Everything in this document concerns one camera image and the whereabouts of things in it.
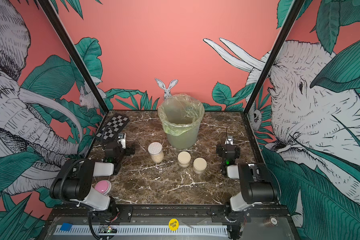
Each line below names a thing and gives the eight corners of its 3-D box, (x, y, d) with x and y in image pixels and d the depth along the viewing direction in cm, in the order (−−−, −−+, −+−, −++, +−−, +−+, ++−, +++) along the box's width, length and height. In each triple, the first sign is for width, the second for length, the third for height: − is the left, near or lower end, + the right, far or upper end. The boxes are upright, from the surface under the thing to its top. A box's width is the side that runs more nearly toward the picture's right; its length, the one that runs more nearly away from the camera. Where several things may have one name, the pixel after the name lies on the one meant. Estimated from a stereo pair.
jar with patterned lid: (150, 163, 94) (146, 153, 84) (152, 151, 99) (149, 141, 90) (163, 163, 94) (161, 153, 84) (164, 151, 99) (162, 141, 90)
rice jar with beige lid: (193, 174, 90) (194, 169, 84) (193, 162, 95) (193, 157, 89) (206, 174, 90) (207, 169, 84) (205, 162, 95) (206, 157, 89)
